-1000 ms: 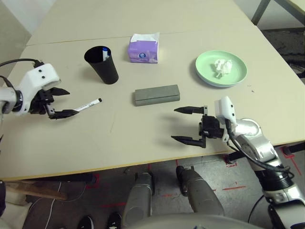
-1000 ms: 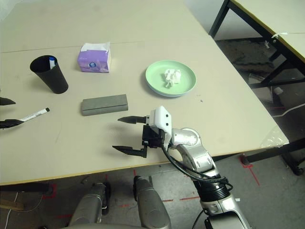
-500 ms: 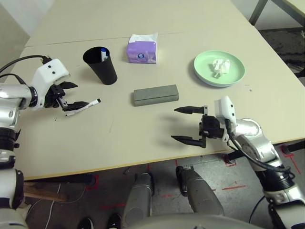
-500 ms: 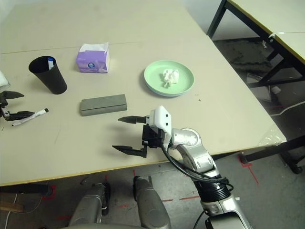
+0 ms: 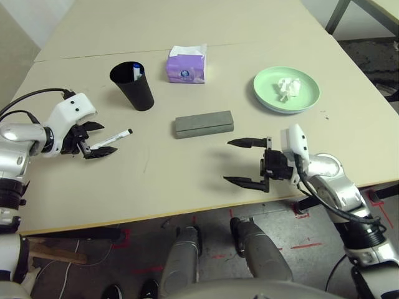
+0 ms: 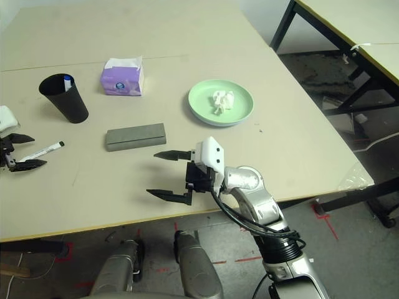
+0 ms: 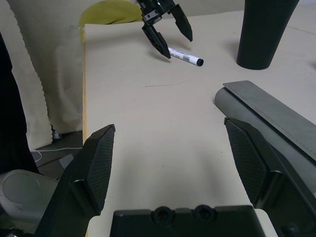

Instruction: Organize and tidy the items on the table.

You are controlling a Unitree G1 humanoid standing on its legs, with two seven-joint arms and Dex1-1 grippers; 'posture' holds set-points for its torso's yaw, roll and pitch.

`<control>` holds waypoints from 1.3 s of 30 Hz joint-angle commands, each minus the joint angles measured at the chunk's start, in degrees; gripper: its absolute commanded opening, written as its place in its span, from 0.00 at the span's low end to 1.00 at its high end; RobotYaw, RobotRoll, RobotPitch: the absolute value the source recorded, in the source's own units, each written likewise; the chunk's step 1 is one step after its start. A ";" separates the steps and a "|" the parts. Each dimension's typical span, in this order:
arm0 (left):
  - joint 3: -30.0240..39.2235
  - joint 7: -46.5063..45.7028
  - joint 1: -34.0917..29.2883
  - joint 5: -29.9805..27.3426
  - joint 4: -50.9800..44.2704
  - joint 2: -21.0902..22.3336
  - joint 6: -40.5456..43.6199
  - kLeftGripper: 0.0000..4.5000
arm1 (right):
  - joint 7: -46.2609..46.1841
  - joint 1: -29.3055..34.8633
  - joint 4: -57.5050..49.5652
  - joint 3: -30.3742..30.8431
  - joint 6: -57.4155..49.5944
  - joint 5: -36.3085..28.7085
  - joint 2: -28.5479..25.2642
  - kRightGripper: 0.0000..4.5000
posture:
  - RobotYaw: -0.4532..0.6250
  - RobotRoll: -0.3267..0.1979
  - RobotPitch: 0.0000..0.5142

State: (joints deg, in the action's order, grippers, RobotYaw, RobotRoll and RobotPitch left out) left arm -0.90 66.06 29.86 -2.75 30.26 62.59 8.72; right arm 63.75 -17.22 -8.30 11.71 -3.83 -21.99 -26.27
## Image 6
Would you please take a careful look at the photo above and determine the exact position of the purple tissue pack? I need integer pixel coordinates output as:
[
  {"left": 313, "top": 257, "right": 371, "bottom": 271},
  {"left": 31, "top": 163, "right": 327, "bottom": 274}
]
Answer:
[{"left": 99, "top": 55, "right": 145, "bottom": 97}]

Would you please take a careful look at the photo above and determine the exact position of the grey glasses case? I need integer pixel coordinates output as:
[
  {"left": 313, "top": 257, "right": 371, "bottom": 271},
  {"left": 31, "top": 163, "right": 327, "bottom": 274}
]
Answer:
[{"left": 105, "top": 123, "right": 167, "bottom": 153}]

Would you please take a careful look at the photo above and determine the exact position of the white tissue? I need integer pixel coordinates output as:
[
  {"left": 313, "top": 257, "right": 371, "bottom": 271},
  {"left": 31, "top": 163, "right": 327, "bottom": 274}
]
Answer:
[{"left": 209, "top": 89, "right": 235, "bottom": 115}]

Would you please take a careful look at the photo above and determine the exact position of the light blue plate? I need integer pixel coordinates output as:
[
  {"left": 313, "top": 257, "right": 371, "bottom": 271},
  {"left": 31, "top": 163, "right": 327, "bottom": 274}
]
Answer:
[{"left": 191, "top": 115, "right": 247, "bottom": 128}]

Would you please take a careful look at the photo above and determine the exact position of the brown wooden plank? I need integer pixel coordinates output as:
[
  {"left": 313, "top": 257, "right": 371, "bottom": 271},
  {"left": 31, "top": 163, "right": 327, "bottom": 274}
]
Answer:
[{"left": 0, "top": 263, "right": 31, "bottom": 278}]

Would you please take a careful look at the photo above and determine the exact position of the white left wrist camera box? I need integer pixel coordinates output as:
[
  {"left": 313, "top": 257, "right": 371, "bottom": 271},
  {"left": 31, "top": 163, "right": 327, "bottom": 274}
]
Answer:
[{"left": 0, "top": 105, "right": 21, "bottom": 131}]

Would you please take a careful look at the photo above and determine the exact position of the white marker with black cap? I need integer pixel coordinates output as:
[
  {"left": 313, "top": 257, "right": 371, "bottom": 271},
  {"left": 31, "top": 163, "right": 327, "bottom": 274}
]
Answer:
[{"left": 18, "top": 141, "right": 65, "bottom": 164}]

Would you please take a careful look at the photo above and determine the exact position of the grey robot right leg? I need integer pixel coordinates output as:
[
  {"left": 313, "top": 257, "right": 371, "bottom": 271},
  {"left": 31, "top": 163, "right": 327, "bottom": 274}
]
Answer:
[{"left": 173, "top": 230, "right": 224, "bottom": 299}]

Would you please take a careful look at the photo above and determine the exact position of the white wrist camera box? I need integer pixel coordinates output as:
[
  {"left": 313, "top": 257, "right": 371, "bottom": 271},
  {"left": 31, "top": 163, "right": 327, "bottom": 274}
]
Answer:
[
  {"left": 195, "top": 136, "right": 226, "bottom": 187},
  {"left": 0, "top": 105, "right": 21, "bottom": 131}
]

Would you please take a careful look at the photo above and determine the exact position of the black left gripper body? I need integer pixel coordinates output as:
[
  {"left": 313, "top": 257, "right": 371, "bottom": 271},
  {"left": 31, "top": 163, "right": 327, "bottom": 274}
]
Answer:
[{"left": 0, "top": 136, "right": 17, "bottom": 171}]

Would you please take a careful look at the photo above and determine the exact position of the grey robot leg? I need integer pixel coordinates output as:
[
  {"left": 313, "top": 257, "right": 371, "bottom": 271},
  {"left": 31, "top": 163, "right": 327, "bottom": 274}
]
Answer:
[
  {"left": 173, "top": 230, "right": 224, "bottom": 299},
  {"left": 90, "top": 239, "right": 146, "bottom": 295}
]

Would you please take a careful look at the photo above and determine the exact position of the grey robot left leg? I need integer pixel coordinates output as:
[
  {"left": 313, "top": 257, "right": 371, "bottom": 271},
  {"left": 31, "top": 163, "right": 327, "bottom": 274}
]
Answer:
[{"left": 90, "top": 239, "right": 146, "bottom": 295}]

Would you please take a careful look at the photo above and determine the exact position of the light green plate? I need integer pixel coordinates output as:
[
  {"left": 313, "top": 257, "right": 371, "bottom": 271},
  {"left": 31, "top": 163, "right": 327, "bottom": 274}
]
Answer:
[{"left": 188, "top": 79, "right": 255, "bottom": 125}]

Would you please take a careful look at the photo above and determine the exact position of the black plastic cup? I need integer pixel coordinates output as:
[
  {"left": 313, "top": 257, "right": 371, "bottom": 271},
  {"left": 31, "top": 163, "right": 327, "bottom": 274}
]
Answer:
[{"left": 38, "top": 73, "right": 89, "bottom": 124}]

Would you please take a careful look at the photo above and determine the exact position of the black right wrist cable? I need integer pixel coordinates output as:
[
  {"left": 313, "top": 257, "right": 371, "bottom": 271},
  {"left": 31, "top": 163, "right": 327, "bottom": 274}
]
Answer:
[{"left": 210, "top": 183, "right": 308, "bottom": 247}]

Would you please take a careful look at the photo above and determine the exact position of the black table foot bar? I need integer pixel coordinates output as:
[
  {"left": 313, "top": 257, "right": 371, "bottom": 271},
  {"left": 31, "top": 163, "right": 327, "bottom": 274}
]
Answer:
[
  {"left": 314, "top": 179, "right": 399, "bottom": 228},
  {"left": 0, "top": 241, "right": 68, "bottom": 258}
]

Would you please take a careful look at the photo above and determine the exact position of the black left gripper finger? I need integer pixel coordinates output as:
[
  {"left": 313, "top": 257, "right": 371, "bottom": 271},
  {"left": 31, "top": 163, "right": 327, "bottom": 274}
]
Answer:
[
  {"left": 9, "top": 159, "right": 49, "bottom": 173},
  {"left": 6, "top": 133, "right": 36, "bottom": 145}
]

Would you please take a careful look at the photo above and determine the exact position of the clear plastic wrap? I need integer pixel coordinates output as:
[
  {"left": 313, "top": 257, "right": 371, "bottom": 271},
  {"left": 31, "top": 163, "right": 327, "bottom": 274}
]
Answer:
[{"left": 338, "top": 161, "right": 373, "bottom": 191}]

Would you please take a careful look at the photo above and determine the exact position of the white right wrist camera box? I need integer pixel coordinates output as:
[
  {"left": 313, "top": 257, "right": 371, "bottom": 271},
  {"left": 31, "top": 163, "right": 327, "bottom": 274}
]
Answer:
[{"left": 195, "top": 136, "right": 226, "bottom": 187}]

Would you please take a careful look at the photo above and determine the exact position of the neighbouring table with dark frame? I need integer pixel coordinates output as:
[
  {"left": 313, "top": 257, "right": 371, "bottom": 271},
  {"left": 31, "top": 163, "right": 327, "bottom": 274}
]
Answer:
[{"left": 269, "top": 0, "right": 399, "bottom": 118}]

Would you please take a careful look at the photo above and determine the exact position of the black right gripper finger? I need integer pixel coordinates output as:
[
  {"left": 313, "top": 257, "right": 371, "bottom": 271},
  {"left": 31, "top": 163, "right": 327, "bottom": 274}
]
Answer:
[
  {"left": 153, "top": 149, "right": 196, "bottom": 163},
  {"left": 146, "top": 187, "right": 195, "bottom": 207}
]

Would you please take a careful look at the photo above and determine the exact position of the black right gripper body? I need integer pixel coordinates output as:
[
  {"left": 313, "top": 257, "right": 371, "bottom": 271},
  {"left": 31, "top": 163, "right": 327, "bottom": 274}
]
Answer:
[{"left": 184, "top": 161, "right": 216, "bottom": 194}]

